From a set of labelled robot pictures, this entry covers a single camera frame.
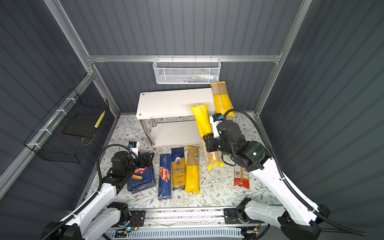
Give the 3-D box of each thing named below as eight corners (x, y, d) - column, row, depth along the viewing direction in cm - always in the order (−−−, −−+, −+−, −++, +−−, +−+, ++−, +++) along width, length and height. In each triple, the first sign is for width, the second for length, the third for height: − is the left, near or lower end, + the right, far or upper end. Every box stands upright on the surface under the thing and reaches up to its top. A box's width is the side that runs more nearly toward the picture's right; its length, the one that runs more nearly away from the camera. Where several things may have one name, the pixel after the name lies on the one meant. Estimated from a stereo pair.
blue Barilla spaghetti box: (159, 200, 81) (157, 198, 78) (161, 157, 98) (160, 154, 94) (171, 198, 81) (170, 196, 78) (171, 156, 98) (170, 153, 95)
